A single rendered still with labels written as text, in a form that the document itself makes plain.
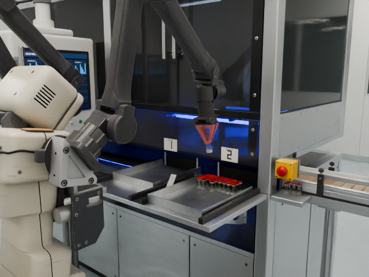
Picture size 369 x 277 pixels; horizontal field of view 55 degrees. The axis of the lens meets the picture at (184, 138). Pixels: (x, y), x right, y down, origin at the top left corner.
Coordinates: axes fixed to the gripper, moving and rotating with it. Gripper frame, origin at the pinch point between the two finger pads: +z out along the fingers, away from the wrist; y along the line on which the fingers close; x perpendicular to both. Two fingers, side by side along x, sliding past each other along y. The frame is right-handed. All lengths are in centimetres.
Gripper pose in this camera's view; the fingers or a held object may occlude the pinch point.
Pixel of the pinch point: (208, 141)
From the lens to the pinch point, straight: 126.4
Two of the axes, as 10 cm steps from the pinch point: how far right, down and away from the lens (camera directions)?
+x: -9.2, 0.1, 3.9
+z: 0.8, 9.8, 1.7
